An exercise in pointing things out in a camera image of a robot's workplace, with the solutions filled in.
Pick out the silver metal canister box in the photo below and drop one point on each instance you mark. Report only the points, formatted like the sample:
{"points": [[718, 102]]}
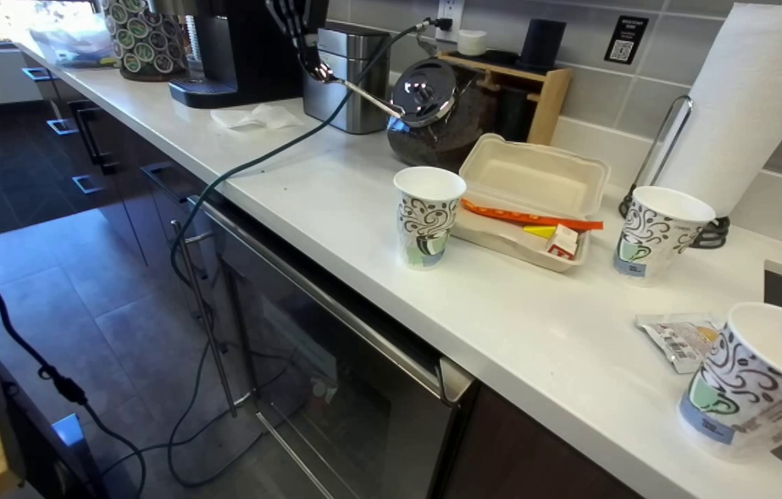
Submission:
{"points": [[351, 52]]}

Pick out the black wire pod carousel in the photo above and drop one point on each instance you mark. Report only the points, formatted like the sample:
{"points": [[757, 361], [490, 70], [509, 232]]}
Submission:
{"points": [[149, 38]]}

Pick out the silver Keurig coffee maker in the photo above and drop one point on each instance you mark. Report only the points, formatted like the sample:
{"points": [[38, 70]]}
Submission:
{"points": [[243, 56]]}

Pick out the white paper towel roll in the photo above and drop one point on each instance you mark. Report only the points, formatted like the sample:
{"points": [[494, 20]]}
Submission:
{"points": [[735, 118]]}

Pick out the red white condiment packet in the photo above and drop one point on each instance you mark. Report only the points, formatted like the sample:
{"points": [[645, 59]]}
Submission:
{"points": [[565, 242]]}

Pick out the silver metal spoon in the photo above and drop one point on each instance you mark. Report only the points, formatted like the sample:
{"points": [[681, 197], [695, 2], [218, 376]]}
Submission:
{"points": [[327, 75]]}

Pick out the orange packet in food pack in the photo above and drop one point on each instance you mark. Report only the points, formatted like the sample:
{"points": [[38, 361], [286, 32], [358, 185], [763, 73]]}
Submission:
{"points": [[531, 220]]}

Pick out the patterned paper coffee cup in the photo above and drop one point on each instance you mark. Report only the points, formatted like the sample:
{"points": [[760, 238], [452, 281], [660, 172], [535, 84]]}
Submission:
{"points": [[427, 200]]}

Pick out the patterned paper cup middle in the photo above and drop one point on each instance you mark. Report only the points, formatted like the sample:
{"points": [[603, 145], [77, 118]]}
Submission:
{"points": [[657, 228]]}

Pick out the crumpled white napkin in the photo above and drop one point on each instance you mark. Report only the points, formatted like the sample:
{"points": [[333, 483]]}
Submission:
{"points": [[255, 118]]}

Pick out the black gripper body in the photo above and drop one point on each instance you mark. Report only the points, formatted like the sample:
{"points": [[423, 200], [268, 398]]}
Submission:
{"points": [[300, 24]]}

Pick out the patterned paper cup by sink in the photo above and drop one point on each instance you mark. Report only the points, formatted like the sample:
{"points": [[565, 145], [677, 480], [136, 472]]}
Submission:
{"points": [[735, 394]]}

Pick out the wooden rack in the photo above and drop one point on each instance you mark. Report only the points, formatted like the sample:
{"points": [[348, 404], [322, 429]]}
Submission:
{"points": [[545, 89]]}

